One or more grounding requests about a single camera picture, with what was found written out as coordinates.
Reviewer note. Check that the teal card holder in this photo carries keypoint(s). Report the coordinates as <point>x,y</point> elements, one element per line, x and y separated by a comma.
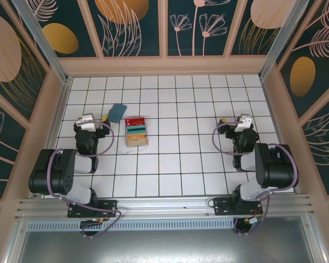
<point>118,113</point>

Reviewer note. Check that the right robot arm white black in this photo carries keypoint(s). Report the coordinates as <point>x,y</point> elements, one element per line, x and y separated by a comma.
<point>274,170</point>

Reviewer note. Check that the arm base electronics module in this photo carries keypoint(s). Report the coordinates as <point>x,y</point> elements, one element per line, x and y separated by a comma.
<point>91,227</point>
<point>246,226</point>

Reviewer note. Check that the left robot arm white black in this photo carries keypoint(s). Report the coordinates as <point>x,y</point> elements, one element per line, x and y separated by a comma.
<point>54,175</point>

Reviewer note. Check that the red VIP card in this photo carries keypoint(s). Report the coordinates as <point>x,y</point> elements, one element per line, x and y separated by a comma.
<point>135,121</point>

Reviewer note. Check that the teal card with black stripe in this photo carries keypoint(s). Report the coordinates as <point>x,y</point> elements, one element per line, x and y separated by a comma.
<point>136,129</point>

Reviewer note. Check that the gold patterned card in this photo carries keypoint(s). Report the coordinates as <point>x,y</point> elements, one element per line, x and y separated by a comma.
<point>137,140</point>

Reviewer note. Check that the colourful striped wooden box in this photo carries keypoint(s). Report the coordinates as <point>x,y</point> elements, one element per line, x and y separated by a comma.
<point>137,143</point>

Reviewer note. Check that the grey metal sheet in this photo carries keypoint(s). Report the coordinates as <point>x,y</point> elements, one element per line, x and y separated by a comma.
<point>164,248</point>

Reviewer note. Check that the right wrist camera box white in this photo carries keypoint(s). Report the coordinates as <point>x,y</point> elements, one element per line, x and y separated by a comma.
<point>243,123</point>

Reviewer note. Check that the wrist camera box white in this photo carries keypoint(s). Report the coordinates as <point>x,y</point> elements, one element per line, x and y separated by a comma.
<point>87,122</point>
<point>243,123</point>

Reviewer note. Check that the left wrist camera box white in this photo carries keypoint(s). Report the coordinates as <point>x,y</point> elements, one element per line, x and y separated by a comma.
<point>87,122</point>

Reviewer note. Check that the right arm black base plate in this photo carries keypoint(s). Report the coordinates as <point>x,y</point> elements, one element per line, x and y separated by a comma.
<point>222,206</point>

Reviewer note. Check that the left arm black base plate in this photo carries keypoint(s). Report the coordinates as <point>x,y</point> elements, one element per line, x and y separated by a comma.
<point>107,208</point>

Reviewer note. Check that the aluminium mounting rail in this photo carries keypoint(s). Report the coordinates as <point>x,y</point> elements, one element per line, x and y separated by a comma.
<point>164,205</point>

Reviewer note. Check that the aluminium frame post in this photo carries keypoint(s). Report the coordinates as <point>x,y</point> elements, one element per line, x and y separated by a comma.
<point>41,41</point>
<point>282,38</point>

